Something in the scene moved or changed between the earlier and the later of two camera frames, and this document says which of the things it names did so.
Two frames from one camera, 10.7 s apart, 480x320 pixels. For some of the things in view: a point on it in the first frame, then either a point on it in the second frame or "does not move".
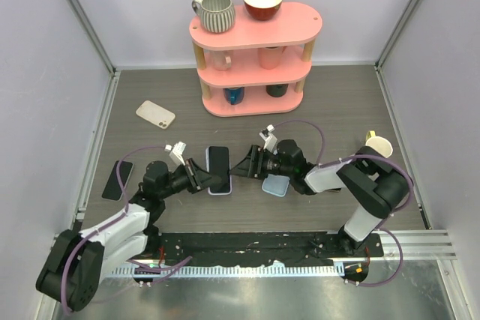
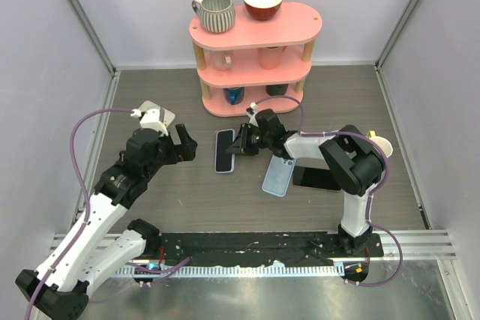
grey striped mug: (217, 13) does not move
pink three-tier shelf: (256, 68) does not move
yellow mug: (379, 143) does not move
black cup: (277, 91) does not move
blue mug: (234, 95) does not move
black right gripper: (253, 164) -> (241, 142)
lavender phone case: (208, 170) -> (224, 162)
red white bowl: (262, 1) does not move
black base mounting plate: (259, 247) does not move
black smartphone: (219, 163) -> (223, 140)
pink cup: (270, 57) does not move
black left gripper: (198, 178) -> (183, 152)
